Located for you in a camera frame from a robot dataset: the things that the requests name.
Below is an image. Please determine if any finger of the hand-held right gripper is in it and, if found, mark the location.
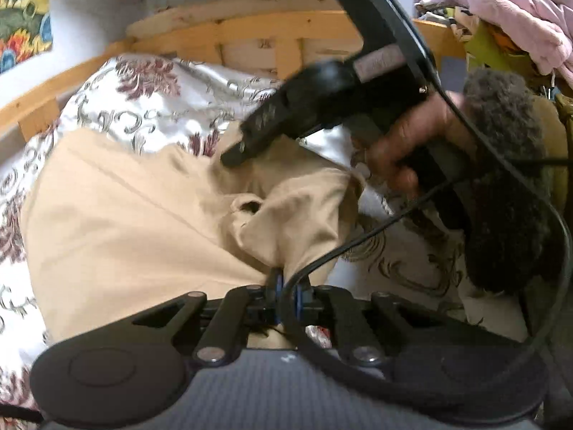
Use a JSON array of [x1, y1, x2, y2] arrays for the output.
[[219, 83, 309, 167]]

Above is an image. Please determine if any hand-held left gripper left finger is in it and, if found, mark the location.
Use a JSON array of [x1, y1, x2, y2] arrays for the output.
[[131, 269, 284, 364]]

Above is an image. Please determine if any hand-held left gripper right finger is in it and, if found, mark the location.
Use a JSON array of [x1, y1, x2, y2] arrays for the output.
[[292, 279, 431, 364]]

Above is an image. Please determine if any tan hoodie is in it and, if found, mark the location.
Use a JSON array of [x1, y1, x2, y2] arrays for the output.
[[20, 121, 366, 351]]

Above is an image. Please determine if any pink clothes pile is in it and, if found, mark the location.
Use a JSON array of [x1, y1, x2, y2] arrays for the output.
[[416, 0, 573, 78]]

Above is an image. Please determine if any person's right hand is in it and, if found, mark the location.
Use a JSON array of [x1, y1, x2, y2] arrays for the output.
[[363, 91, 476, 198]]

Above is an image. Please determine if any yellow green cloth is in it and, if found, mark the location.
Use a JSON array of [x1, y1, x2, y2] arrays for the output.
[[463, 20, 540, 83]]

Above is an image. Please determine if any white floral bedspread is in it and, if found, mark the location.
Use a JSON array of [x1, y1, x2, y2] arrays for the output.
[[0, 51, 531, 415]]

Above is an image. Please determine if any black cable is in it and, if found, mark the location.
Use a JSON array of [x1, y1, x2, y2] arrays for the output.
[[278, 0, 573, 413]]

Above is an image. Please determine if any wooden bed frame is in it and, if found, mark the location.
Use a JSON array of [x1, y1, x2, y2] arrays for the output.
[[0, 0, 471, 140]]

